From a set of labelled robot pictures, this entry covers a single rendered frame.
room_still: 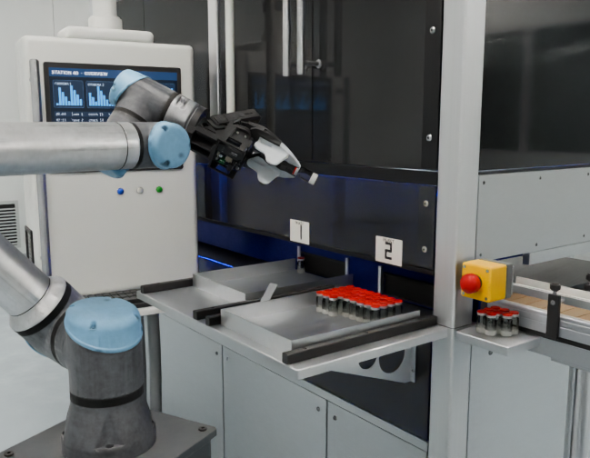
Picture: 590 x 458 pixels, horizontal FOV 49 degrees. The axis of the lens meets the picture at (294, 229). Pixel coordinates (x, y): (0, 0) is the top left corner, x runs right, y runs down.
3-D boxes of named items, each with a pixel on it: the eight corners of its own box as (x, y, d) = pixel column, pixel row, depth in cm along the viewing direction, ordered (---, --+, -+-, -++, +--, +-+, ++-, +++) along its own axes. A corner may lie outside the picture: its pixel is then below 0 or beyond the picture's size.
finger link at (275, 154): (292, 182, 118) (245, 161, 118) (301, 164, 122) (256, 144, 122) (296, 169, 116) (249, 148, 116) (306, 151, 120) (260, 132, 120)
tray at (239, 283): (295, 269, 195) (295, 258, 194) (353, 286, 174) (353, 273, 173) (193, 286, 175) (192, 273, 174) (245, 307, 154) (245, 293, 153)
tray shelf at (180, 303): (285, 273, 199) (285, 266, 199) (471, 330, 143) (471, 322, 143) (135, 297, 170) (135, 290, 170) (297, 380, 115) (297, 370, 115)
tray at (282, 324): (341, 300, 161) (341, 286, 160) (419, 325, 140) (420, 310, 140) (220, 324, 141) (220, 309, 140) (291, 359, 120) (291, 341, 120)
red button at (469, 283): (469, 289, 133) (470, 270, 132) (485, 293, 130) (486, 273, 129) (456, 292, 131) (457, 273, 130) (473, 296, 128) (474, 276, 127)
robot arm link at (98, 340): (89, 407, 98) (85, 320, 96) (51, 382, 107) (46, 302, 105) (158, 385, 106) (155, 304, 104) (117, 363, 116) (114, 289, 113)
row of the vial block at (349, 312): (328, 307, 153) (328, 288, 153) (382, 326, 139) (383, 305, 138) (321, 309, 152) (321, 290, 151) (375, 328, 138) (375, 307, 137)
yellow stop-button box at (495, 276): (482, 291, 138) (484, 257, 137) (511, 297, 133) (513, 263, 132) (458, 296, 134) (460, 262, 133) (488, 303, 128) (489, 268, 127)
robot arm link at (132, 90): (107, 114, 122) (130, 77, 125) (160, 140, 123) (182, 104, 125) (102, 95, 115) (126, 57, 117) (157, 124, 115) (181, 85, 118)
